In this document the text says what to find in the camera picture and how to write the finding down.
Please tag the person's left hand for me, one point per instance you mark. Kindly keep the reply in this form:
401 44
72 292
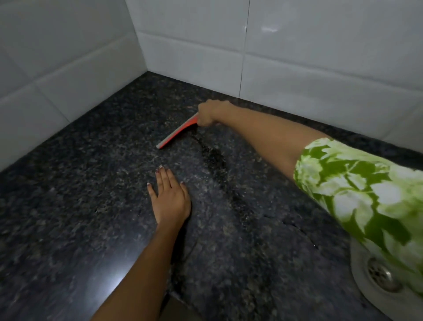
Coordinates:
172 205

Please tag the person's right hand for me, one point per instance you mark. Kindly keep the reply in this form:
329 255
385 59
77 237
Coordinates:
213 112

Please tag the red squeegee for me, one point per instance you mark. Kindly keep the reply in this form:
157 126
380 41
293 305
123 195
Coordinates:
175 134

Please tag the person's left forearm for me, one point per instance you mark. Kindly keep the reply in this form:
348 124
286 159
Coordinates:
142 277

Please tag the green floral sleeve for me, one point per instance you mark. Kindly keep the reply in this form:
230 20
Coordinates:
363 198

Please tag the stainless steel sink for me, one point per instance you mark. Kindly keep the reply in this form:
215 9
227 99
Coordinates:
358 274

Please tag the metal sink drain strainer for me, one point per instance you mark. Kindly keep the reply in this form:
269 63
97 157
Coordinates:
380 272

